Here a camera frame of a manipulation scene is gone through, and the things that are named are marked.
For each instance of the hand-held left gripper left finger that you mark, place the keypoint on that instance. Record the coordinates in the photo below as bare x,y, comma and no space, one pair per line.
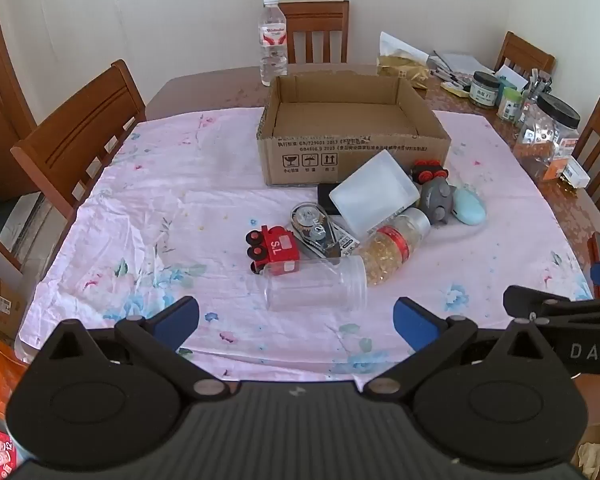
177,317

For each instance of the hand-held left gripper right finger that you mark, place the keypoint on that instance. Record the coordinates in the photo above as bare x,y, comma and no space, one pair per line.
415,322

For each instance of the clear bottle of yellow capsules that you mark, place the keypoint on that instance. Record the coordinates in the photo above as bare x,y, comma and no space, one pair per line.
385,255

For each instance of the clear plastic jar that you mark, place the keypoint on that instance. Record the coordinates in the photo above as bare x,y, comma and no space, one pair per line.
315,285

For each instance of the light blue oval case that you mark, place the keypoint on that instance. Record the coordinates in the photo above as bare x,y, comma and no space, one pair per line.
470,207

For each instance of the red toy train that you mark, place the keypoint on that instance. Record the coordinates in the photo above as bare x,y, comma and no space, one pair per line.
280,250

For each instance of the grey toy figure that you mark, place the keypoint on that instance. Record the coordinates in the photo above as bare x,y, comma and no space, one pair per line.
437,200

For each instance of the translucent white plastic container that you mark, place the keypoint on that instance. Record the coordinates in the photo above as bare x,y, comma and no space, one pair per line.
375,192

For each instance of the correction tape dispenser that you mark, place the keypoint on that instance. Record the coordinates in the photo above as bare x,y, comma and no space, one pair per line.
310,222

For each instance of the dark cube toy red wheels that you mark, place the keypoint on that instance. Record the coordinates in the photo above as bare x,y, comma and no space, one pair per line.
427,172

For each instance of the black rectangular case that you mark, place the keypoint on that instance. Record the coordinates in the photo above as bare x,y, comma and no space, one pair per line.
325,197

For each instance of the small white box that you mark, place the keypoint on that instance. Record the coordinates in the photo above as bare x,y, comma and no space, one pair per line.
576,172

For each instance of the pink floral tablecloth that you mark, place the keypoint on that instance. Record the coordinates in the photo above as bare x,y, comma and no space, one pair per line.
180,210

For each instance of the cream cloth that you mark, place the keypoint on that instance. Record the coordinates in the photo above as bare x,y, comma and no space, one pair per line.
592,460

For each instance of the large clear jar black lid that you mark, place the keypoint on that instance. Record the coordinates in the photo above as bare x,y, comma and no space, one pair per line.
545,130

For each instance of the orange bag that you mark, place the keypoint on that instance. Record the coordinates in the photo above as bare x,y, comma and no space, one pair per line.
0,380

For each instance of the green lid jar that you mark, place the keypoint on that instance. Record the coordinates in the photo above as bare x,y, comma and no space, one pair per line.
509,105

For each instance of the dark lid glass jar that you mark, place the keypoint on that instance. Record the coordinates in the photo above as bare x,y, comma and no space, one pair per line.
484,91

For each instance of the white envelope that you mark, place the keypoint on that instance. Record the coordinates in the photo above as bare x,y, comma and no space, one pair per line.
511,74

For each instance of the yellow sticky notes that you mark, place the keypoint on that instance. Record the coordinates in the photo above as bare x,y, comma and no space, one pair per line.
456,89

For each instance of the bunch of pens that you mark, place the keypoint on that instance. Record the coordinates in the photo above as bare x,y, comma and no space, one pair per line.
450,77

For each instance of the stack of papers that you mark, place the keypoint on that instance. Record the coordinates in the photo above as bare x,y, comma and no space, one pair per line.
465,62

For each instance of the gold tissue pack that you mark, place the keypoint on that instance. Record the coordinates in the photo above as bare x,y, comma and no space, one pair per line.
400,65

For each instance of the clear plastic water bottle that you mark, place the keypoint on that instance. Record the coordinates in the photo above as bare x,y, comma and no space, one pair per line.
272,60

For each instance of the brown wooden door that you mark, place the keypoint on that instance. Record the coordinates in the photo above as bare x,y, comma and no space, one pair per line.
0,85

